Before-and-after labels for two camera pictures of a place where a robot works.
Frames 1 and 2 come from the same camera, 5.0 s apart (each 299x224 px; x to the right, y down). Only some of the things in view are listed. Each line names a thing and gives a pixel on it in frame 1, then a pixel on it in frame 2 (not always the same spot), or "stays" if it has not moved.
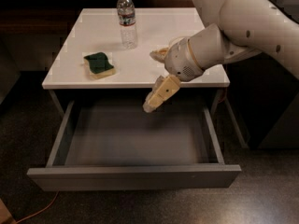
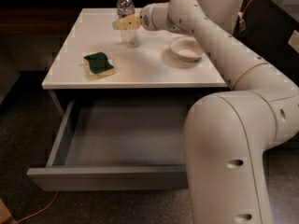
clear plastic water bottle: (127, 21) stays
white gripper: (179, 60) -> (146, 19)
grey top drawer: (108, 145) stays
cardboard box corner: (6, 216) stays
